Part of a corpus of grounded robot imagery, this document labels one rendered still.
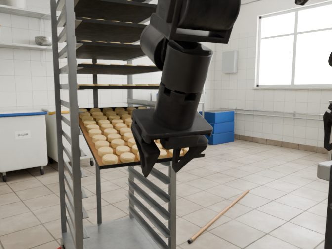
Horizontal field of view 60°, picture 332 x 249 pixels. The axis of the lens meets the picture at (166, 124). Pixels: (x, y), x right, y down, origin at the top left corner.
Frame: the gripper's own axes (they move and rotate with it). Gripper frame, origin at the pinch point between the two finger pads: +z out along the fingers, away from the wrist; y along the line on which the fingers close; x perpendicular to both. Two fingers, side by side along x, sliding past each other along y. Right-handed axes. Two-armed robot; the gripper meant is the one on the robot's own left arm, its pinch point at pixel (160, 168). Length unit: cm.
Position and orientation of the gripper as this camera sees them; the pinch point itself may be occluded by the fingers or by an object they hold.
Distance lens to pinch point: 45.6
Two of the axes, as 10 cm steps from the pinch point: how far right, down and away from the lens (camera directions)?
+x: 4.0, 5.5, -7.3
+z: -2.0, 8.3, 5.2
